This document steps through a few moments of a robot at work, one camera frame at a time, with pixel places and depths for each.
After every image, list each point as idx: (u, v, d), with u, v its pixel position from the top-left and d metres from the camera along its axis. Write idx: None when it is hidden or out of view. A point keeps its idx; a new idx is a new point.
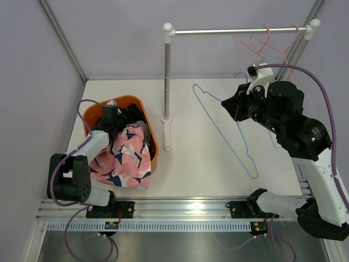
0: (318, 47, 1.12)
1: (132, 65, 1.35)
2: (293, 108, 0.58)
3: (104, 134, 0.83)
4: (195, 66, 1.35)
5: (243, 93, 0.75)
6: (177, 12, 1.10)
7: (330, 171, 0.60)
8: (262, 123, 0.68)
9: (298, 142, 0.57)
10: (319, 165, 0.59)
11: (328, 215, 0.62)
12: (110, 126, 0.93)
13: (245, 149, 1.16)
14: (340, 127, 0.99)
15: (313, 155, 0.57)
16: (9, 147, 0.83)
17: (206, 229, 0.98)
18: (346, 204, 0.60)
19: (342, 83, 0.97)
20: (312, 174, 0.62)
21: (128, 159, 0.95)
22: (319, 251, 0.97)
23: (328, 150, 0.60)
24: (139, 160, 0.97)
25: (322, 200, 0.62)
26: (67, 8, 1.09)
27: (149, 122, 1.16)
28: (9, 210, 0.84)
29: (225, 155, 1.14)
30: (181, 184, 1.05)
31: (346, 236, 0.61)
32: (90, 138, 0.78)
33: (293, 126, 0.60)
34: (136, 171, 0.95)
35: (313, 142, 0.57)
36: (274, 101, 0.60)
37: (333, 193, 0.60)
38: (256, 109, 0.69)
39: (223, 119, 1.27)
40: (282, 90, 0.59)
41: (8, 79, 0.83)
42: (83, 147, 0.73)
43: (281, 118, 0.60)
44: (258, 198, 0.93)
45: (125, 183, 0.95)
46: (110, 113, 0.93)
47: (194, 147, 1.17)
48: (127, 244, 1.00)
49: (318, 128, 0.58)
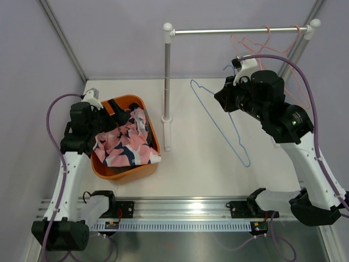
0: (317, 48, 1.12)
1: (133, 65, 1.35)
2: (274, 95, 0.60)
3: (80, 160, 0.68)
4: (195, 66, 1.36)
5: (229, 84, 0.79)
6: (178, 13, 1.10)
7: (313, 153, 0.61)
8: (248, 111, 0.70)
9: (280, 127, 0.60)
10: (302, 148, 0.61)
11: (318, 200, 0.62)
12: (86, 134, 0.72)
13: (238, 140, 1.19)
14: (337, 127, 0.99)
15: (295, 138, 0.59)
16: (9, 148, 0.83)
17: (206, 229, 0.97)
18: (332, 187, 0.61)
19: (340, 83, 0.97)
20: (298, 159, 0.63)
21: (134, 135, 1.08)
22: (318, 251, 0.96)
23: (310, 134, 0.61)
24: (142, 132, 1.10)
25: (310, 183, 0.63)
26: (67, 7, 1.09)
27: (151, 126, 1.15)
28: (8, 210, 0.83)
29: (219, 148, 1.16)
30: (180, 184, 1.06)
31: (335, 220, 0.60)
32: (66, 177, 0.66)
33: (277, 113, 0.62)
34: (144, 141, 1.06)
35: (294, 126, 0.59)
36: (257, 88, 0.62)
37: (318, 176, 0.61)
38: (242, 99, 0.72)
39: (219, 113, 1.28)
40: (263, 77, 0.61)
41: (8, 79, 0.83)
42: (62, 196, 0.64)
43: (263, 105, 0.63)
44: (257, 196, 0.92)
45: (138, 154, 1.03)
46: (82, 114, 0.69)
47: (193, 142, 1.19)
48: (126, 244, 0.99)
49: (299, 112, 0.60)
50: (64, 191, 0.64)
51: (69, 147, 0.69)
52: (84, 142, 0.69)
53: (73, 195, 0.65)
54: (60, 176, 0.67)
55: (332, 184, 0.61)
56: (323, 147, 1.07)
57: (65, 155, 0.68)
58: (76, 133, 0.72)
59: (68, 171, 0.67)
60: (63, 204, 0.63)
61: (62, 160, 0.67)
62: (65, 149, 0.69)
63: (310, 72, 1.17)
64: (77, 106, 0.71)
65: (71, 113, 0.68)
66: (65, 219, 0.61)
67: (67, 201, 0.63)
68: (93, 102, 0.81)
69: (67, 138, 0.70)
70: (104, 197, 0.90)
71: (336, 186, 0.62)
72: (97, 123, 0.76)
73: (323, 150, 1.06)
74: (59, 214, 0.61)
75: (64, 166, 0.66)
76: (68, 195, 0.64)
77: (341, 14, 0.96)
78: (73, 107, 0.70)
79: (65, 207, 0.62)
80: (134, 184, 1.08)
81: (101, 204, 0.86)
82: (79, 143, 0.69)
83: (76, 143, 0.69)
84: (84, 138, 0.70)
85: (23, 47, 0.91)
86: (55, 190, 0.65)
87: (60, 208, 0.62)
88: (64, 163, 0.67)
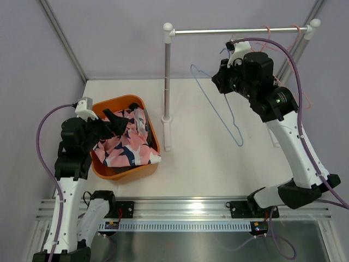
0: (317, 47, 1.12)
1: (133, 65, 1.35)
2: (263, 75, 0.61)
3: (76, 187, 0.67)
4: (195, 66, 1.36)
5: (223, 66, 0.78)
6: (178, 13, 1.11)
7: (296, 131, 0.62)
8: (240, 92, 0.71)
9: (265, 105, 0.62)
10: (284, 125, 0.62)
11: (300, 179, 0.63)
12: (81, 157, 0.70)
13: (232, 119, 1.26)
14: (336, 127, 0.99)
15: (277, 114, 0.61)
16: (9, 147, 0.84)
17: (206, 229, 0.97)
18: (314, 165, 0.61)
19: (340, 82, 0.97)
20: (281, 138, 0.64)
21: (134, 135, 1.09)
22: (318, 251, 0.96)
23: (293, 113, 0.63)
24: (142, 132, 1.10)
25: (293, 161, 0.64)
26: (67, 7, 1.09)
27: (151, 126, 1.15)
28: (8, 210, 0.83)
29: (214, 130, 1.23)
30: (180, 183, 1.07)
31: (316, 197, 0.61)
32: (62, 206, 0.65)
33: (264, 91, 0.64)
34: (144, 141, 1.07)
35: (278, 104, 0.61)
36: (247, 67, 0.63)
37: (301, 154, 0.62)
38: (235, 80, 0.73)
39: (218, 100, 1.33)
40: (253, 57, 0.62)
41: (8, 80, 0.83)
42: (61, 228, 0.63)
43: (252, 83, 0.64)
44: (255, 193, 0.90)
45: (138, 154, 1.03)
46: (74, 137, 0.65)
47: (192, 129, 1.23)
48: (126, 245, 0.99)
49: (284, 92, 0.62)
50: (62, 221, 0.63)
51: (65, 172, 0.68)
52: (79, 166, 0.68)
53: (71, 224, 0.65)
54: (56, 205, 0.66)
55: (314, 163, 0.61)
56: (322, 147, 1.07)
57: (59, 181, 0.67)
58: (70, 154, 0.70)
59: (65, 200, 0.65)
60: (61, 236, 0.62)
61: (58, 187, 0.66)
62: (60, 173, 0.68)
63: (310, 72, 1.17)
64: (67, 126, 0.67)
65: (63, 135, 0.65)
66: (65, 251, 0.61)
67: (66, 233, 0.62)
68: (86, 113, 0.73)
69: (61, 160, 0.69)
70: (103, 201, 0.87)
71: (318, 165, 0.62)
72: (92, 138, 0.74)
73: (323, 150, 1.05)
74: (59, 246, 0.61)
75: (60, 196, 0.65)
76: (66, 226, 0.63)
77: (342, 13, 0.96)
78: (65, 127, 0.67)
79: (64, 238, 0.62)
80: (134, 184, 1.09)
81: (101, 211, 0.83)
82: (74, 167, 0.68)
83: (72, 168, 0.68)
84: (79, 161, 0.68)
85: (23, 48, 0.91)
86: (53, 220, 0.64)
87: (59, 239, 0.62)
88: (60, 191, 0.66)
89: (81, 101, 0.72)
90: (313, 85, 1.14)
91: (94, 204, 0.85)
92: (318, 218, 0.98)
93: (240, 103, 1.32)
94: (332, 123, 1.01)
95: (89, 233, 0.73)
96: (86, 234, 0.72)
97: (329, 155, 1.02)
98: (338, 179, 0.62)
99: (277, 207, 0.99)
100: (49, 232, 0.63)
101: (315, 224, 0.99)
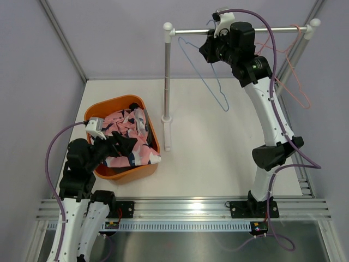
0: (316, 47, 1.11)
1: (133, 66, 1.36)
2: (244, 42, 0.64)
3: (79, 208, 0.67)
4: (194, 66, 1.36)
5: (211, 36, 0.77)
6: (178, 13, 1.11)
7: (268, 95, 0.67)
8: (226, 60, 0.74)
9: (243, 70, 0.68)
10: (258, 88, 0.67)
11: (268, 138, 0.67)
12: (85, 178, 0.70)
13: (218, 89, 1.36)
14: (336, 127, 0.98)
15: (252, 78, 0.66)
16: (9, 147, 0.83)
17: (206, 229, 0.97)
18: (281, 125, 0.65)
19: (339, 82, 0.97)
20: (256, 100, 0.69)
21: (134, 135, 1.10)
22: (319, 252, 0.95)
23: (267, 78, 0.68)
24: (142, 132, 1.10)
25: (263, 121, 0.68)
26: (67, 7, 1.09)
27: (151, 126, 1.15)
28: (8, 210, 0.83)
29: (211, 106, 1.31)
30: (178, 182, 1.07)
31: (278, 154, 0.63)
32: (64, 226, 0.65)
33: (244, 58, 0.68)
34: (144, 141, 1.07)
35: (254, 69, 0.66)
36: (231, 34, 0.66)
37: (269, 113, 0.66)
38: (221, 49, 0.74)
39: (216, 85, 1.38)
40: (237, 25, 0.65)
41: (8, 80, 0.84)
42: (61, 247, 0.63)
43: (234, 50, 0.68)
44: (252, 190, 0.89)
45: (138, 157, 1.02)
46: (79, 159, 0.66)
47: (192, 118, 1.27)
48: (127, 245, 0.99)
49: (261, 60, 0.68)
50: (63, 241, 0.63)
51: (68, 191, 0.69)
52: (83, 188, 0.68)
53: (72, 244, 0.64)
54: (58, 225, 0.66)
55: (281, 123, 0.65)
56: (322, 147, 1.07)
57: (64, 201, 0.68)
58: (73, 174, 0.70)
59: (67, 220, 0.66)
60: (62, 255, 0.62)
61: (61, 207, 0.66)
62: (65, 192, 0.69)
63: (310, 72, 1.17)
64: (72, 148, 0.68)
65: (68, 156, 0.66)
66: None
67: (66, 252, 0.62)
68: (95, 134, 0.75)
69: (65, 179, 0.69)
70: (103, 206, 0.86)
71: (285, 126, 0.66)
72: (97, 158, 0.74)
73: (323, 150, 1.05)
74: None
75: (63, 215, 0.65)
76: (67, 245, 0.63)
77: (342, 13, 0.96)
78: (70, 149, 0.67)
79: (64, 258, 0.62)
80: (134, 184, 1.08)
81: (101, 218, 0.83)
82: (78, 188, 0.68)
83: (75, 189, 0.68)
84: (83, 183, 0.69)
85: (24, 48, 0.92)
86: (55, 239, 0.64)
87: (60, 258, 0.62)
88: (62, 211, 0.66)
89: (91, 121, 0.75)
90: (312, 85, 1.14)
91: (94, 210, 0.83)
92: (318, 218, 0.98)
93: (240, 103, 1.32)
94: (332, 122, 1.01)
95: (88, 245, 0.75)
96: (85, 247, 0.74)
97: (329, 155, 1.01)
98: (302, 141, 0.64)
99: (277, 207, 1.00)
100: (51, 250, 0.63)
101: (315, 224, 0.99)
